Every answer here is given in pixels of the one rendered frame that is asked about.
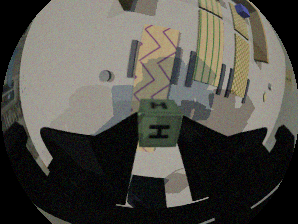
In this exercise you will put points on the green labelled cube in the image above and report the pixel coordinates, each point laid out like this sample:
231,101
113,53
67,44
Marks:
159,123

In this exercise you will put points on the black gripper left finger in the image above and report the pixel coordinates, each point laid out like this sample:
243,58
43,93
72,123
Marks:
109,154

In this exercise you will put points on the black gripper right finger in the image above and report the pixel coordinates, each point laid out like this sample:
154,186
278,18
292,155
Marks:
207,154

